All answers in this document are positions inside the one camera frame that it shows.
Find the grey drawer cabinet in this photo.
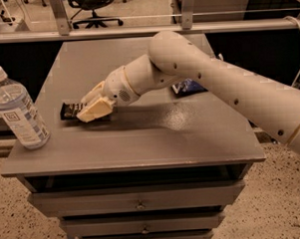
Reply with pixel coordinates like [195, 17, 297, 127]
[0, 31, 270, 239]

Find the blue chip bag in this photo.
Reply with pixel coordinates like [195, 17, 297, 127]
[171, 79, 206, 98]

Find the metal window railing frame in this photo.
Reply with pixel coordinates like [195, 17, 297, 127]
[0, 0, 300, 43]

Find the black rxbar chocolate bar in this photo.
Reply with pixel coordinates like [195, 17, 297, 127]
[59, 100, 112, 123]

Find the top grey drawer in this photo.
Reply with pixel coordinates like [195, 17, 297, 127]
[28, 180, 245, 217]

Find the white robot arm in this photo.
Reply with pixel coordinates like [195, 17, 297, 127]
[77, 31, 300, 154]

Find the clear plastic water bottle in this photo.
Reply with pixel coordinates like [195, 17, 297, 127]
[0, 66, 50, 149]

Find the middle grey drawer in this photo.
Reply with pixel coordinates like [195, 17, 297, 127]
[61, 211, 225, 237]

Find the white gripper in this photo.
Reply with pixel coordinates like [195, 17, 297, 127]
[77, 66, 140, 122]

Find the black office chair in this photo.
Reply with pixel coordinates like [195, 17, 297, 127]
[67, 0, 124, 29]

